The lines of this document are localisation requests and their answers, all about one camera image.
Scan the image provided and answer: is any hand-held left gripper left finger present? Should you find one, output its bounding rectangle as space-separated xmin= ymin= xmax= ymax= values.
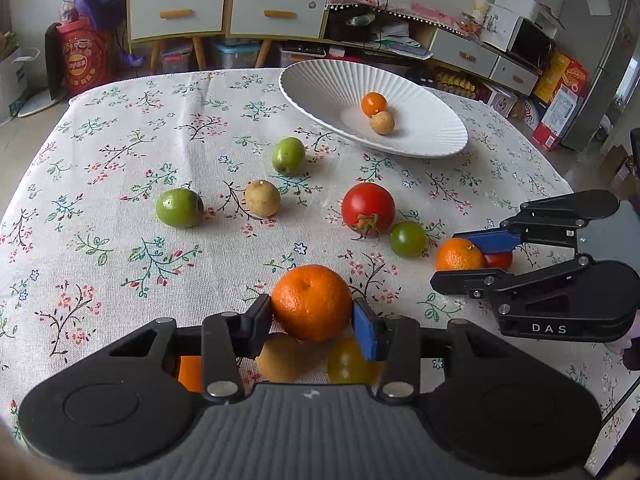
xmin=107 ymin=294 xmax=273 ymax=406

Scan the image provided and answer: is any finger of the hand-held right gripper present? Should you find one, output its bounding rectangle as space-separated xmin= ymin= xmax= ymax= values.
xmin=452 ymin=190 xmax=621 ymax=255
xmin=430 ymin=254 xmax=596 ymax=306

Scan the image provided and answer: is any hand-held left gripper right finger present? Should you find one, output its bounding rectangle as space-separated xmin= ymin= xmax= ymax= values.
xmin=352 ymin=298 xmax=531 ymax=408

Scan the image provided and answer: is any small mandarin orange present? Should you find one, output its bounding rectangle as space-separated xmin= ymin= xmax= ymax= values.
xmin=436 ymin=238 xmax=486 ymax=273

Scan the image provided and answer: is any yellow tomato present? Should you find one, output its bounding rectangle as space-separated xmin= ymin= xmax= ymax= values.
xmin=327 ymin=337 xmax=381 ymax=386

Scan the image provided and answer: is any tan longan fruit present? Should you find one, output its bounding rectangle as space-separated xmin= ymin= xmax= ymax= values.
xmin=370 ymin=111 xmax=396 ymax=136
xmin=244 ymin=179 xmax=281 ymax=218
xmin=256 ymin=332 xmax=313 ymax=384

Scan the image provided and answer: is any large mandarin orange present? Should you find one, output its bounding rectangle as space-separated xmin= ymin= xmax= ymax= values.
xmin=271 ymin=264 xmax=354 ymax=344

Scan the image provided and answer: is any green tomato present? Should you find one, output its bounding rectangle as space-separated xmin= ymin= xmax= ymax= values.
xmin=389 ymin=220 xmax=428 ymax=259

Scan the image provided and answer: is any large red tomato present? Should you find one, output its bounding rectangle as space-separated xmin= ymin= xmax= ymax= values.
xmin=341 ymin=183 xmax=396 ymax=240

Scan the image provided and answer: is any white ribbed plate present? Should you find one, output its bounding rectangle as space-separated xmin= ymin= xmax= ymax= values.
xmin=278 ymin=59 xmax=469 ymax=159

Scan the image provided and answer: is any person's right hand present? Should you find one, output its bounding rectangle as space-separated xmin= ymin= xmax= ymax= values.
xmin=619 ymin=312 xmax=640 ymax=361

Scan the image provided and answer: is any small red tomato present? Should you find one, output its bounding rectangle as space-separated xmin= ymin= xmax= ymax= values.
xmin=482 ymin=250 xmax=514 ymax=270

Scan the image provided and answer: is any green jujube fruit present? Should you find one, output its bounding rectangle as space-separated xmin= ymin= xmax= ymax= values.
xmin=155 ymin=188 xmax=205 ymax=229
xmin=271 ymin=137 xmax=306 ymax=176

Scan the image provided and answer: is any open cardboard box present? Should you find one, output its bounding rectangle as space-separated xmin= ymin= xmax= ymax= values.
xmin=601 ymin=145 xmax=640 ymax=200

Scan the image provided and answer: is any floral tablecloth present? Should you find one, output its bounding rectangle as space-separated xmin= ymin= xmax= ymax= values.
xmin=0 ymin=67 xmax=640 ymax=480

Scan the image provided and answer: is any yellow egg carton stack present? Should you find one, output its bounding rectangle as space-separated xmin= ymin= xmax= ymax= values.
xmin=435 ymin=72 xmax=479 ymax=97

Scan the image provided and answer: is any orange snack carton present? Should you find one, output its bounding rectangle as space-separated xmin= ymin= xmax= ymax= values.
xmin=532 ymin=52 xmax=591 ymax=106

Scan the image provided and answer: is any long wooden console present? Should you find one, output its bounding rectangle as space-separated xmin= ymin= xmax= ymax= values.
xmin=325 ymin=5 xmax=541 ymax=97

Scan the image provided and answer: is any black microwave oven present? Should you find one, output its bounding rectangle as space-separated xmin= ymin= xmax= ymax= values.
xmin=507 ymin=17 xmax=557 ymax=68

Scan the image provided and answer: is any silver refrigerator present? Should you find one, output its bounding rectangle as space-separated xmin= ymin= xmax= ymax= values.
xmin=557 ymin=0 xmax=640 ymax=153

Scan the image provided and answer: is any blue-lid plastic storage box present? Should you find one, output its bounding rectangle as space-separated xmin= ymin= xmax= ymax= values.
xmin=212 ymin=42 xmax=262 ymax=68

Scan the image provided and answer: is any black-lid plastic storage box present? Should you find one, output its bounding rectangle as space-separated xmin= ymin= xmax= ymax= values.
xmin=280 ymin=42 xmax=328 ymax=58

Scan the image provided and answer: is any clear plastic storage box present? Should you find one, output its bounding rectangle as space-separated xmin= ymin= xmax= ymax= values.
xmin=160 ymin=42 xmax=196 ymax=73

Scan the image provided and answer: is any white floor scale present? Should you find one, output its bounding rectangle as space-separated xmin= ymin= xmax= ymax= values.
xmin=17 ymin=91 xmax=65 ymax=118

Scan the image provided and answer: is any red snack bucket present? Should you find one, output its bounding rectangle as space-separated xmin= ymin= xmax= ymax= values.
xmin=56 ymin=19 xmax=118 ymax=96

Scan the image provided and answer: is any low wooden drawer cabinet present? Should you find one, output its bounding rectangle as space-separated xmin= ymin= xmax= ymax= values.
xmin=226 ymin=0 xmax=331 ymax=68

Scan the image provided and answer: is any black flat panel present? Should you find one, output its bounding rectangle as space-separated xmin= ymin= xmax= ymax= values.
xmin=45 ymin=22 xmax=66 ymax=103

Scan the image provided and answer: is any white shopping bag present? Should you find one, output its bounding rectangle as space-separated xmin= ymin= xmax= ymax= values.
xmin=0 ymin=47 xmax=41 ymax=121

